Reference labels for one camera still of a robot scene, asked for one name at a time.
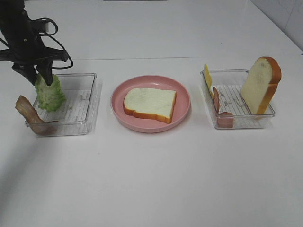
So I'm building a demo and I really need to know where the brown bacon strip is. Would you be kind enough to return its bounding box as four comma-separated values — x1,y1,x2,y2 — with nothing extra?
15,95,57,136

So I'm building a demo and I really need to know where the clear right plastic tray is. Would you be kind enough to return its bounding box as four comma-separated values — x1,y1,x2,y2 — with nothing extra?
200,69,275,130

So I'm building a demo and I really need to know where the pink round plate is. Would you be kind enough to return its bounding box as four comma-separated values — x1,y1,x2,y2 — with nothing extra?
111,75,191,133

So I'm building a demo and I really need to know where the green lettuce leaf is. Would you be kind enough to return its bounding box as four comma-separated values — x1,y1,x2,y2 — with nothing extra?
35,74,66,112

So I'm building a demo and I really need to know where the clear left plastic tray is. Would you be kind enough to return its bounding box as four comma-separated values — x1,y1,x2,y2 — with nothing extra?
25,73,102,137

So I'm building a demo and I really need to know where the clear plastic tray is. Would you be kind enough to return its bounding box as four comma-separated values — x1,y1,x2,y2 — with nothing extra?
25,73,102,137
200,69,275,130

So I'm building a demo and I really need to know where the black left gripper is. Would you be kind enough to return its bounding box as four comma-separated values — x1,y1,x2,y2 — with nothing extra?
0,0,66,86

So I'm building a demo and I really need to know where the bread slice from tray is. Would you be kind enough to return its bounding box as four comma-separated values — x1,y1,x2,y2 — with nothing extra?
123,88,177,124

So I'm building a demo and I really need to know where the yellow cheese slice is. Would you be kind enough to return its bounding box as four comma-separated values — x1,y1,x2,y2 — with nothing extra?
204,64,214,98

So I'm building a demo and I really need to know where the bread slice in right tray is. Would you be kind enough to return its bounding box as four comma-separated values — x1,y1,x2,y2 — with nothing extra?
240,56,282,115

